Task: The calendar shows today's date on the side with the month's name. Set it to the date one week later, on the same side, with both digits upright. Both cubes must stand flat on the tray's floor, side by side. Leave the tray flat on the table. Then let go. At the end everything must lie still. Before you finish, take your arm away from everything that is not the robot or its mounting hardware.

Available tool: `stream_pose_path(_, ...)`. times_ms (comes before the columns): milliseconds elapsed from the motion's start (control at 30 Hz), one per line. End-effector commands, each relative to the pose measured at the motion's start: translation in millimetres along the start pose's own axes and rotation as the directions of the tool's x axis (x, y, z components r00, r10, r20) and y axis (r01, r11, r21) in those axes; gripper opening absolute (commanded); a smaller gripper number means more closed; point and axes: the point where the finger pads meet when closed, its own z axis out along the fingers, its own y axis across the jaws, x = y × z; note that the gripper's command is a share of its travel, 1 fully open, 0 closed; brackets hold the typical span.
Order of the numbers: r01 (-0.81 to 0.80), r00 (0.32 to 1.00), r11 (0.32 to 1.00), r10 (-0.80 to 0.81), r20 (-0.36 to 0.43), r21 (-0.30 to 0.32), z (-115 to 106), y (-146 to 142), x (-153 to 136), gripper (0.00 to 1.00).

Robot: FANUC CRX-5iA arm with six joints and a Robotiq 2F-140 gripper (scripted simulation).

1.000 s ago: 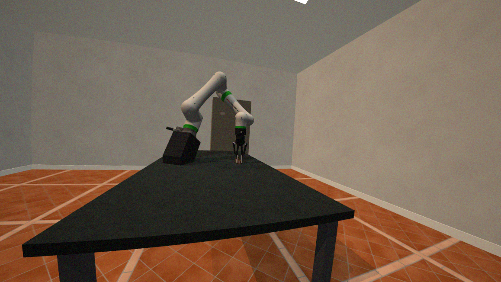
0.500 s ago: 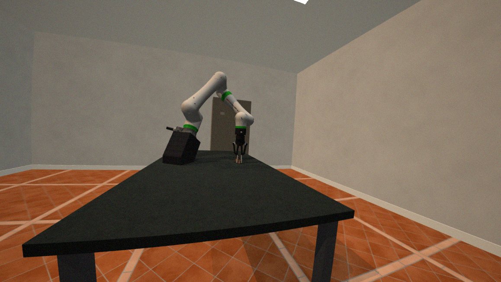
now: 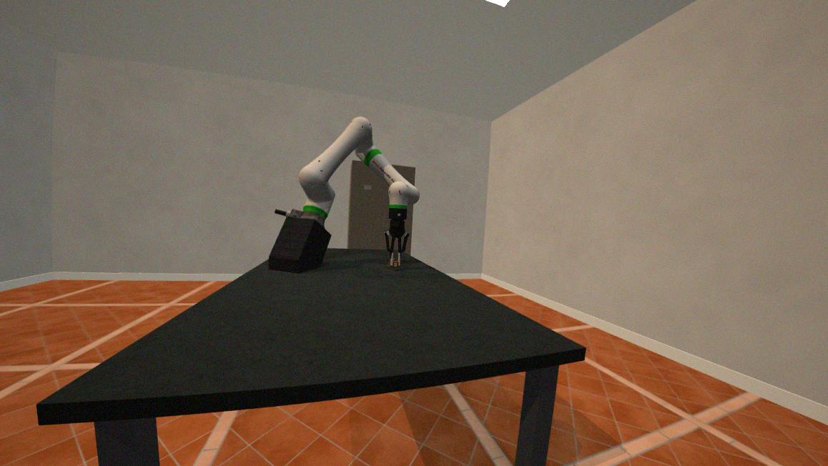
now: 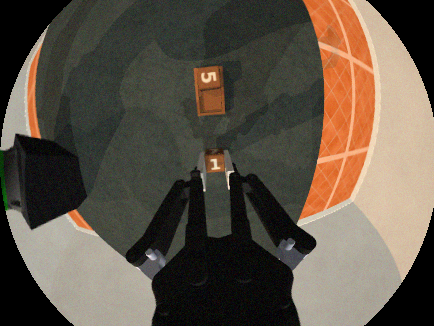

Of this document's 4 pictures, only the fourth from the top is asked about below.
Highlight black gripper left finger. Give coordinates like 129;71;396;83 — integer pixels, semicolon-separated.
126;152;208;286

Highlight orange cube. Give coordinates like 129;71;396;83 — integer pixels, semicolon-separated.
204;148;225;173
196;66;221;91

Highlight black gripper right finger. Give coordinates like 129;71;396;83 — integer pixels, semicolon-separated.
223;150;316;283

